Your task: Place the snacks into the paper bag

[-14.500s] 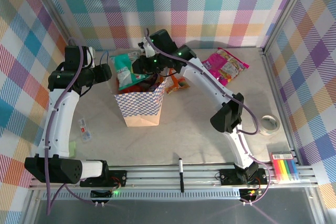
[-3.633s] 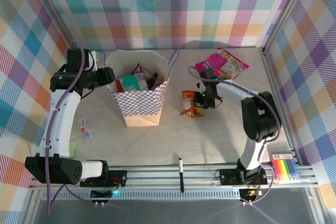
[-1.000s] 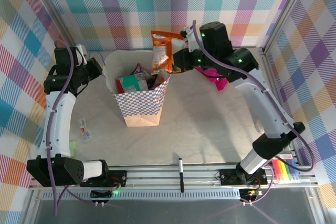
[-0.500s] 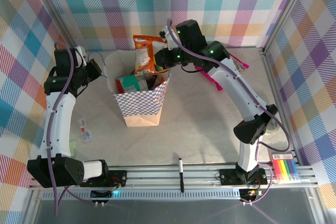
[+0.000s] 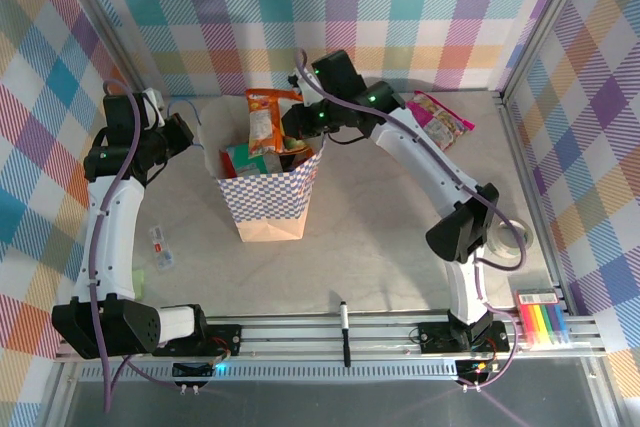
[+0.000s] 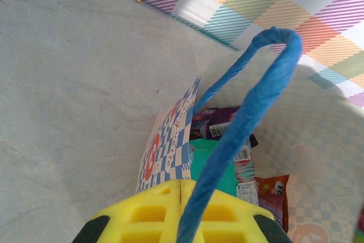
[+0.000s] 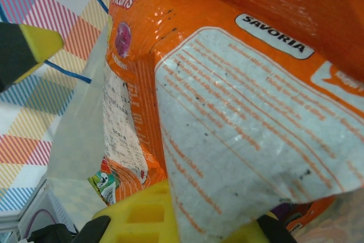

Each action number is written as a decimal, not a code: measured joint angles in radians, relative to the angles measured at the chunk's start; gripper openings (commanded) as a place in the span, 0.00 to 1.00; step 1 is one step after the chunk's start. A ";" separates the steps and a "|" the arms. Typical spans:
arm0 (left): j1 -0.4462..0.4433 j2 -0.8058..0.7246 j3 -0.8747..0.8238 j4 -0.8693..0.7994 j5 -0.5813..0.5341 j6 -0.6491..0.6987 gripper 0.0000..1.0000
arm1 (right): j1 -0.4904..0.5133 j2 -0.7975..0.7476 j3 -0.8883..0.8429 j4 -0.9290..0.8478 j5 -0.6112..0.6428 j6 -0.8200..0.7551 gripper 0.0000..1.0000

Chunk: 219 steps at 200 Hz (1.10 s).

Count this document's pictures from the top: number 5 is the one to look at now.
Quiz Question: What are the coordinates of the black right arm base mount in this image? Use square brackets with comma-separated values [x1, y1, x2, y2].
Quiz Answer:
[417, 321, 511, 354]

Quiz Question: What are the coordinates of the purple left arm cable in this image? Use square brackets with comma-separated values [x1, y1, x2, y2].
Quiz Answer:
[89, 79, 189, 413]

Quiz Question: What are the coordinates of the slotted grey cable duct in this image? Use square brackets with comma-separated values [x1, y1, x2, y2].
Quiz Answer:
[74, 359, 501, 384]

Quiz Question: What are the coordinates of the aluminium table edge rail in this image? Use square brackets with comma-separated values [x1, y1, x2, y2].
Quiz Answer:
[499, 89, 576, 313]

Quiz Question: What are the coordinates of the pink snack bag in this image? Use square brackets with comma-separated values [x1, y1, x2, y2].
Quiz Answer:
[405, 90, 475, 153]

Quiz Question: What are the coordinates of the black marker pen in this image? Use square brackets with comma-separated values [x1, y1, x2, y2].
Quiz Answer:
[339, 300, 353, 368]

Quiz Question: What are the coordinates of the blue checkered paper bag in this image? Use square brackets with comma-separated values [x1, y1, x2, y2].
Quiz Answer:
[167, 94, 326, 243]

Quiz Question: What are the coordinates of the teal snack bag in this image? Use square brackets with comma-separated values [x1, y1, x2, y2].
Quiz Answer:
[225, 143, 284, 177]

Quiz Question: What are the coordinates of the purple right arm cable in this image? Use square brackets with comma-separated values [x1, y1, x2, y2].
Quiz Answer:
[294, 48, 530, 393]

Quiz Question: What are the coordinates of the clear plastic packet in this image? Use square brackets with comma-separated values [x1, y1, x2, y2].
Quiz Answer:
[148, 225, 176, 273]

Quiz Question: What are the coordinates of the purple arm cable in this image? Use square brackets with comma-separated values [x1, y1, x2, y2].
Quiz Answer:
[294, 48, 530, 393]
[89, 79, 189, 413]

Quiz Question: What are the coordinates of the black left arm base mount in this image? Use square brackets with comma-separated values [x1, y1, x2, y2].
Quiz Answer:
[152, 324, 244, 358]

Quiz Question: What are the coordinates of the small controller board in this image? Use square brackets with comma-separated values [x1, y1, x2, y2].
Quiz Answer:
[171, 360, 215, 382]
[457, 357, 502, 379]

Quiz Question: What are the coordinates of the masking tape roll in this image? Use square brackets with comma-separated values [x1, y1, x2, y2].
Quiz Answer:
[487, 219, 534, 259]

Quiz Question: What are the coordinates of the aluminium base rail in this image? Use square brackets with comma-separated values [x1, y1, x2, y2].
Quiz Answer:
[54, 314, 607, 361]

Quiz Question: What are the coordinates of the orange green snack bag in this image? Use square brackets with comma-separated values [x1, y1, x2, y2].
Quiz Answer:
[244, 88, 314, 157]

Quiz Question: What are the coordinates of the aluminium corner frame post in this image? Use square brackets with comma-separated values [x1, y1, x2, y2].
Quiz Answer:
[497, 0, 599, 98]
[47, 0, 144, 93]

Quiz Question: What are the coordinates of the rainbow marker pack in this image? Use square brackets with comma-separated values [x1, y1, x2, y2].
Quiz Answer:
[514, 289, 571, 351]

